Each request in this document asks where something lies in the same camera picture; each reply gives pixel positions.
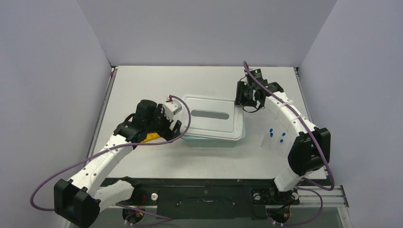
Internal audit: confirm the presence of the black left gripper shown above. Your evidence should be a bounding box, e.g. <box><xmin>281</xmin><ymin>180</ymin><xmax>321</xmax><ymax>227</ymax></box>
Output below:
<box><xmin>146</xmin><ymin>105</ymin><xmax>181</xmax><ymax>142</ymax></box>

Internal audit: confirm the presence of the teal plastic bin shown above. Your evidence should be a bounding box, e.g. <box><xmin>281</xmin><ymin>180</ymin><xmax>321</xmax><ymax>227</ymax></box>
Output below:
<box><xmin>182</xmin><ymin>123</ymin><xmax>246</xmax><ymax>148</ymax></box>

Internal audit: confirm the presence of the yellow test tube rack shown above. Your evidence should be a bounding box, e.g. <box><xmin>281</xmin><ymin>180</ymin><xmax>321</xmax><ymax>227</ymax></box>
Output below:
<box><xmin>141</xmin><ymin>133</ymin><xmax>160</xmax><ymax>143</ymax></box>

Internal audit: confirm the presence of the white plastic bin lid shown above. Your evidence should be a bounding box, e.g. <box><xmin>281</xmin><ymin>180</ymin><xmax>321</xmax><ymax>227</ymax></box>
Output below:
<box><xmin>180</xmin><ymin>94</ymin><xmax>244</xmax><ymax>141</ymax></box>

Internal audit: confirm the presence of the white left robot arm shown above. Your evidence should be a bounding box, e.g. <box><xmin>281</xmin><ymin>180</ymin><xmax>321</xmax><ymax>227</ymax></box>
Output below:
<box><xmin>54</xmin><ymin>95</ymin><xmax>190</xmax><ymax>228</ymax></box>

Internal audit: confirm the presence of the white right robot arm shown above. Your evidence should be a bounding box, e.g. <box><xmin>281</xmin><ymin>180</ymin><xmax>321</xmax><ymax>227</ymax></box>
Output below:
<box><xmin>234</xmin><ymin>68</ymin><xmax>331</xmax><ymax>203</ymax></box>

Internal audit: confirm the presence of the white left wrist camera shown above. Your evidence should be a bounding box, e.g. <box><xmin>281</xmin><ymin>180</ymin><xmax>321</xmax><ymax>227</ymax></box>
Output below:
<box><xmin>162</xmin><ymin>96</ymin><xmax>182</xmax><ymax>121</ymax></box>

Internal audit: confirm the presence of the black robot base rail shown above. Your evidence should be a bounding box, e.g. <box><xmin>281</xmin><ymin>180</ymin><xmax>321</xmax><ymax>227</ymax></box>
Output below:
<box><xmin>104</xmin><ymin>178</ymin><xmax>300</xmax><ymax>221</ymax></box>

